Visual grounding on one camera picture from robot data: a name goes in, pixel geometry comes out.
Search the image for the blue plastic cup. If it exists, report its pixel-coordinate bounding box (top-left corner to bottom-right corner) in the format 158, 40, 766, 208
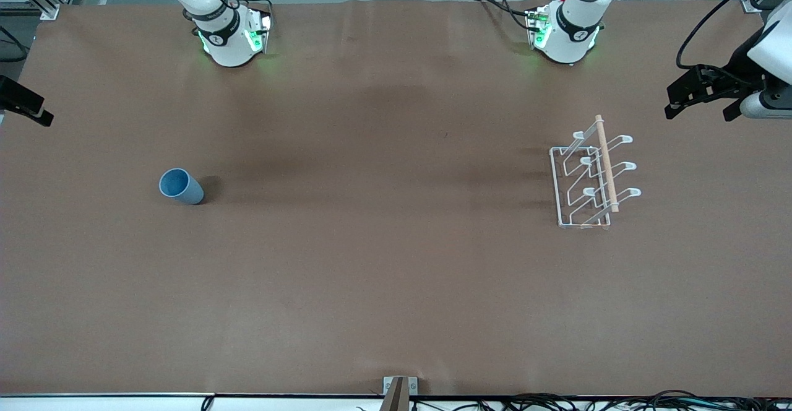
159, 168, 205, 206

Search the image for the brown table cover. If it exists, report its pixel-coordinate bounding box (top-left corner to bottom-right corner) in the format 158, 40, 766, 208
0, 0, 792, 397

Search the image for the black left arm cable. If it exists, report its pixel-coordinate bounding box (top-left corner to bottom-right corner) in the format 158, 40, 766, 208
676, 0, 792, 87

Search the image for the white wire cup holder rack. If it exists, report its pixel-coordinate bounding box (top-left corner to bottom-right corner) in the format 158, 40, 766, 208
549, 115, 642, 231

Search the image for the black cable bundle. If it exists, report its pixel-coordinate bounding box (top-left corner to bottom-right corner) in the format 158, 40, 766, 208
356, 390, 792, 411

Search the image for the grey metal bracket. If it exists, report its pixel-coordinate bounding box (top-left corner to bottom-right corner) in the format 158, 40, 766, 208
383, 376, 418, 396

